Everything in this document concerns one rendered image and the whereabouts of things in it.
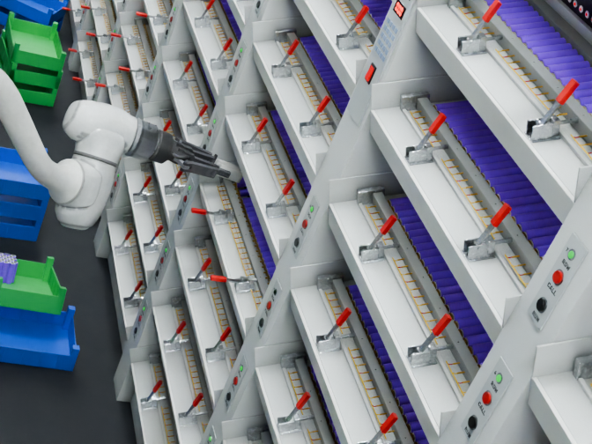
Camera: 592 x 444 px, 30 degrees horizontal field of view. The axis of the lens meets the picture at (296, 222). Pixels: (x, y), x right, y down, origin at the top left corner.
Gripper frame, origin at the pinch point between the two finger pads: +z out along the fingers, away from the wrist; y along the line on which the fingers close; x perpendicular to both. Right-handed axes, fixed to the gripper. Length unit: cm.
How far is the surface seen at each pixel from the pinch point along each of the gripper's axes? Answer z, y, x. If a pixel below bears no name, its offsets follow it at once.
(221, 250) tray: -2.3, -23.0, 8.8
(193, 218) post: 1.3, 6.7, 19.0
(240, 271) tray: -0.1, -31.9, 7.6
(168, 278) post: 3.6, 6.8, 38.2
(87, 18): 9, 217, 55
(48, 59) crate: -8, 178, 62
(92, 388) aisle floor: 2, 11, 82
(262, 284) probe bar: 1.4, -40.9, 3.9
